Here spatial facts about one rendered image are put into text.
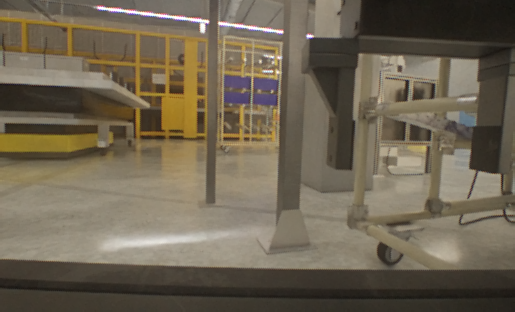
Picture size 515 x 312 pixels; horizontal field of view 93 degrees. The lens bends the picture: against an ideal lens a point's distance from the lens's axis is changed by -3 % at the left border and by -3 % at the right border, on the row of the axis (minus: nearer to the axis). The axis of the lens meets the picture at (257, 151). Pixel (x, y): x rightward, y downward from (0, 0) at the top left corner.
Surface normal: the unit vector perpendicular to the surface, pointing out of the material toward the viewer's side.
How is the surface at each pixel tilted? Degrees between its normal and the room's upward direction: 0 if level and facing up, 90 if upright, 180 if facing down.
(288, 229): 90
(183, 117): 90
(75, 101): 90
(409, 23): 90
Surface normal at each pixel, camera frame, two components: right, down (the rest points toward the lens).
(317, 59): 0.01, 0.09
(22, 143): 0.27, 0.09
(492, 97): -1.00, -0.03
